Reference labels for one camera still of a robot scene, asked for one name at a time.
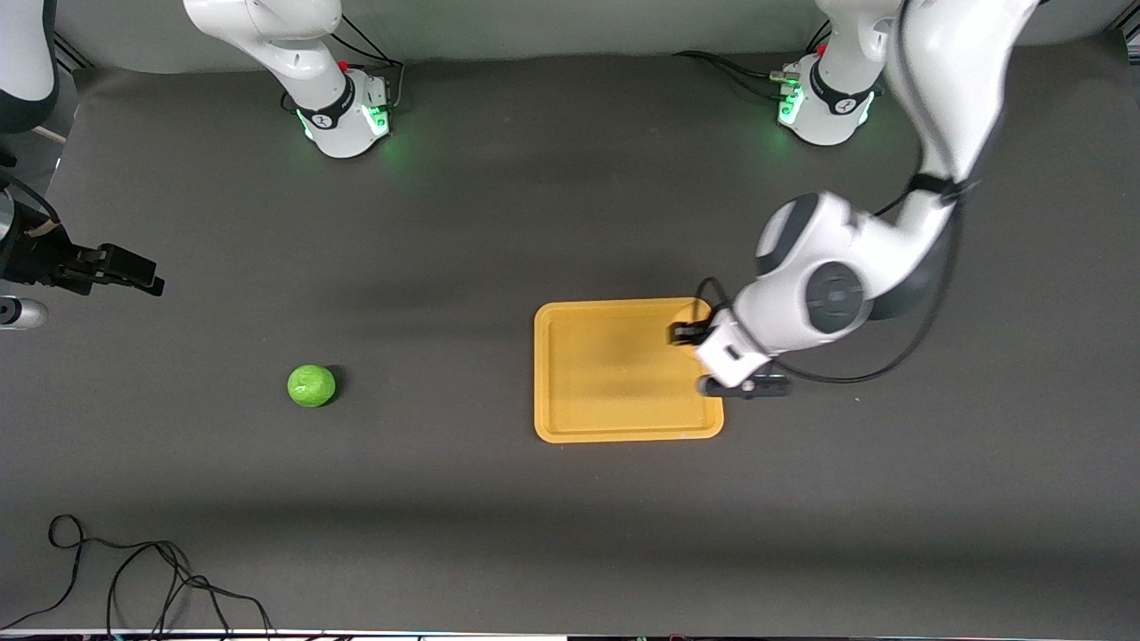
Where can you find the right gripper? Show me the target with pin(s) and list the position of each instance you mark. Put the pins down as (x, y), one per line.
(46, 261)

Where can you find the orange-yellow plastic tray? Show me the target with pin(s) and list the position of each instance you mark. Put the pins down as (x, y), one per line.
(606, 383)

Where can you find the pale thin bar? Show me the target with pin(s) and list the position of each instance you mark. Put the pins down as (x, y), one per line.
(49, 133)

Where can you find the dark grey table mat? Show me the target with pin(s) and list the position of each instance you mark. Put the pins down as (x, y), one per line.
(534, 223)

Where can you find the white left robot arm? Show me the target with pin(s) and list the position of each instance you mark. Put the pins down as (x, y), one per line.
(953, 71)

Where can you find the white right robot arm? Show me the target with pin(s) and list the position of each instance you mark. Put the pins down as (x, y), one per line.
(303, 53)

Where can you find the green apple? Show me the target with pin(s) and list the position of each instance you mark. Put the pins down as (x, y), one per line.
(312, 386)

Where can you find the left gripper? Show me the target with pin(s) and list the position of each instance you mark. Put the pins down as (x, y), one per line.
(687, 334)

